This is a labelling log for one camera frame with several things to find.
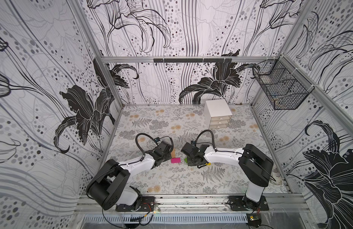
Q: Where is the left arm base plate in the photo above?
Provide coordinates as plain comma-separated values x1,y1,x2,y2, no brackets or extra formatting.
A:
115,196,155,212

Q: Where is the black wall bar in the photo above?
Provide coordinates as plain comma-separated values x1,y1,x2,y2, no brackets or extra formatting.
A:
153,58,232,63

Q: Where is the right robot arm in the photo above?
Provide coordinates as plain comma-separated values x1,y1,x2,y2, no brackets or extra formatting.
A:
181,143,275,208

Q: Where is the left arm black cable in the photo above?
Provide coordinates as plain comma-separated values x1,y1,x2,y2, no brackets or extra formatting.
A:
135,133,158,161

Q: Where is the white drawer cabinet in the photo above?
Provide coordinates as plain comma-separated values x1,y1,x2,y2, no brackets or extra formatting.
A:
204,99,233,129

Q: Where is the black wire basket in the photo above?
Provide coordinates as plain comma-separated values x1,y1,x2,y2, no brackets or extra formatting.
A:
253,59,313,110

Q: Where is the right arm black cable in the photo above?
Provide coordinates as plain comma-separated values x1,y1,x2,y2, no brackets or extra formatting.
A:
195,129,216,149

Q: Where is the crumpled white cloth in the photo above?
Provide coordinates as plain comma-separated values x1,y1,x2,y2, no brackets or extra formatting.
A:
271,168,283,186

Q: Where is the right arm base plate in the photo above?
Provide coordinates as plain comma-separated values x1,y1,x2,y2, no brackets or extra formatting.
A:
227,195,269,211

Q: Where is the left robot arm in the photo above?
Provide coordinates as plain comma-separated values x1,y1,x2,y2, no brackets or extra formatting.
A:
86,136,174,212

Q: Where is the small electronics board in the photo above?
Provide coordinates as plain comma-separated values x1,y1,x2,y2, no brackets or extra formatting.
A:
247,214,262,228

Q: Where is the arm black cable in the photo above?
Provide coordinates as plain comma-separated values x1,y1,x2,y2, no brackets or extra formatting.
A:
135,133,158,161
195,129,216,149

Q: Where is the pink building block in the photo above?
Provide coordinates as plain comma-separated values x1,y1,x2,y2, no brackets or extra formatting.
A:
171,157,181,164

